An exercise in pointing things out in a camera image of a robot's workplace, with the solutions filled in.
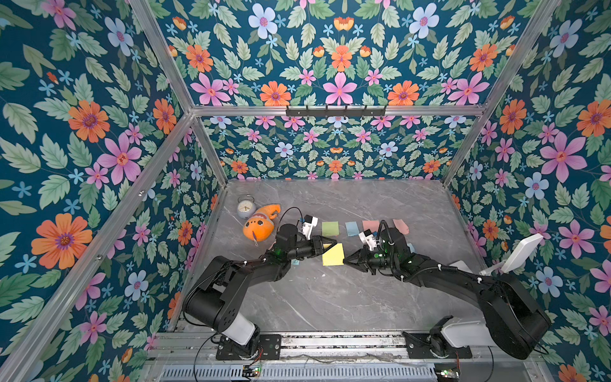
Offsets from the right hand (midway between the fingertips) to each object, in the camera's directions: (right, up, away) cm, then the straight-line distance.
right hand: (347, 256), depth 79 cm
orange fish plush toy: (-34, +9, +14) cm, 37 cm away
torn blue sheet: (+28, 0, +17) cm, 33 cm away
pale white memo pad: (+5, +6, +23) cm, 24 cm away
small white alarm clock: (-43, +16, +25) cm, 52 cm away
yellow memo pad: (-5, 0, +2) cm, 5 cm away
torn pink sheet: (+26, +8, +24) cm, 37 cm away
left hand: (-3, +4, +2) cm, 6 cm away
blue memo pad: (-18, -2, -1) cm, 18 cm away
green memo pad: (-5, +7, +23) cm, 25 cm away
